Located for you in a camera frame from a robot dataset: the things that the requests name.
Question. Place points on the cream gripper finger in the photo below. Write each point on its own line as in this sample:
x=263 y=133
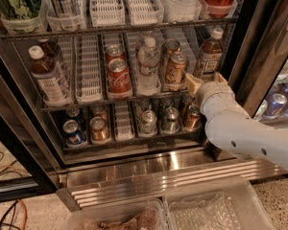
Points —
x=219 y=78
x=193 y=84

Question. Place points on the brown tea bottle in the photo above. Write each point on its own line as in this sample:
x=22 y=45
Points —
x=210 y=54

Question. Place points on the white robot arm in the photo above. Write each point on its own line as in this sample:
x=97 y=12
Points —
x=229 y=127

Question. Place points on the clear water bottle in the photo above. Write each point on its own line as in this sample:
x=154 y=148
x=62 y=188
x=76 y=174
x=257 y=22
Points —
x=148 y=57

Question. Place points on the blue pepsi can right fridge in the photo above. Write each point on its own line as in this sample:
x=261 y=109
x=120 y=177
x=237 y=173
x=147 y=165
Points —
x=275 y=103

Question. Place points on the clear bottle top shelf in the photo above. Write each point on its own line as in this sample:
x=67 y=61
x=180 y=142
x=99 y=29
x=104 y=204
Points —
x=181 y=10

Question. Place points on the empty white tray bottom shelf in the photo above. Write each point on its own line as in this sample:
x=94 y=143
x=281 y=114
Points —
x=124 y=130

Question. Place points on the empty white tray shelf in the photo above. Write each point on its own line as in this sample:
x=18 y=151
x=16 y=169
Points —
x=88 y=86
x=124 y=130

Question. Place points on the empty white tray middle shelf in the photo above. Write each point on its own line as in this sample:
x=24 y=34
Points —
x=88 y=86

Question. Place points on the steel fridge base grille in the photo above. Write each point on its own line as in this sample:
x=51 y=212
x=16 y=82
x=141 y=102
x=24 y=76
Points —
x=153 y=175

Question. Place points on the left rear tea bottle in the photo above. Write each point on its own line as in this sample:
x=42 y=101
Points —
x=52 y=49

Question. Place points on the left front tea bottle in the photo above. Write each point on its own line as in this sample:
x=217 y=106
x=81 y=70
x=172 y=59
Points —
x=50 y=78

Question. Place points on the open glass fridge door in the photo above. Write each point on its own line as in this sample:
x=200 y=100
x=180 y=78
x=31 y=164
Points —
x=21 y=132

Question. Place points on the bottom right rear gold can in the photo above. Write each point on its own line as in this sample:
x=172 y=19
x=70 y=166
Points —
x=186 y=100

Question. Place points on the front gold soda can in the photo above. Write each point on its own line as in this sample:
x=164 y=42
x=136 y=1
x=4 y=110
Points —
x=175 y=71

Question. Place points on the gold soda can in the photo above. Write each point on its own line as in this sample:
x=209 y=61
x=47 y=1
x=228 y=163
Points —
x=169 y=47
x=175 y=71

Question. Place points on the rear green soda can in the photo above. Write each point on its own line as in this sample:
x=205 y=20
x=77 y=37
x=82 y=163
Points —
x=165 y=103

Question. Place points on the green soda can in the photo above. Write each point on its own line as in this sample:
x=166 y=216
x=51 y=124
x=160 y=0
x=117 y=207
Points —
x=170 y=121
x=165 y=103

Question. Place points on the bottom right front gold can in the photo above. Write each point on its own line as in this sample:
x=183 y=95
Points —
x=192 y=118

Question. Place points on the rear gold soda can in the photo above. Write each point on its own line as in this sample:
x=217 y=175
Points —
x=169 y=47

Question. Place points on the front green soda can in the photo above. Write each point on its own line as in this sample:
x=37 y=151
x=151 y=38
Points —
x=170 y=121

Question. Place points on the rear silver soda can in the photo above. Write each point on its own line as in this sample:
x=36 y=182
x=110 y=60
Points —
x=141 y=106

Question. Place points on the silver soda can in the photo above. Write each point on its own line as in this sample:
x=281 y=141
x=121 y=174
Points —
x=141 y=106
x=147 y=125

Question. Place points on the front silver soda can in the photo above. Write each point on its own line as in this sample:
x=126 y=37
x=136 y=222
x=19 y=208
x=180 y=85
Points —
x=147 y=125

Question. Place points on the front red cola can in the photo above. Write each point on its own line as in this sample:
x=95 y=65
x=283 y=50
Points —
x=119 y=81

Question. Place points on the red cola can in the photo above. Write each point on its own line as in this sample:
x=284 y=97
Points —
x=119 y=81
x=113 y=52

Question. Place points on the rear red cola can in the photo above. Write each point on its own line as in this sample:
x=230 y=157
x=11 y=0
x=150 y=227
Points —
x=113 y=52

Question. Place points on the empty white tray top right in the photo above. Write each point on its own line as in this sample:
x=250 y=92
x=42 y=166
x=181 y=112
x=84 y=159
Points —
x=145 y=12

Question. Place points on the empty white tray top left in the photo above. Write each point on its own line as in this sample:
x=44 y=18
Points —
x=107 y=12

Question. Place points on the right clear plastic bin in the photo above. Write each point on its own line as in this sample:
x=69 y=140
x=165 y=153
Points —
x=248 y=207

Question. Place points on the clear plastic bin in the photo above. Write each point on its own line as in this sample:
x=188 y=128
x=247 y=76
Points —
x=143 y=214
x=248 y=207

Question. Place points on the rear blue pepsi can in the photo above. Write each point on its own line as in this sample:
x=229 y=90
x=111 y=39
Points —
x=76 y=114

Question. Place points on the blue pepsi can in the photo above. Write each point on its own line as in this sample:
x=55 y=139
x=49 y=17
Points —
x=76 y=114
x=73 y=133

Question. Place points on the front blue pepsi can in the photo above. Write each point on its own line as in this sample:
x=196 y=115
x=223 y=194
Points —
x=73 y=133

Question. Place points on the bubble wrap sheet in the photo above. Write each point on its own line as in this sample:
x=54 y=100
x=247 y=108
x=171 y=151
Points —
x=211 y=211

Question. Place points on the left clear plastic bin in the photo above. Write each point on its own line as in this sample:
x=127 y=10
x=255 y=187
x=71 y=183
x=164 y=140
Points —
x=143 y=214

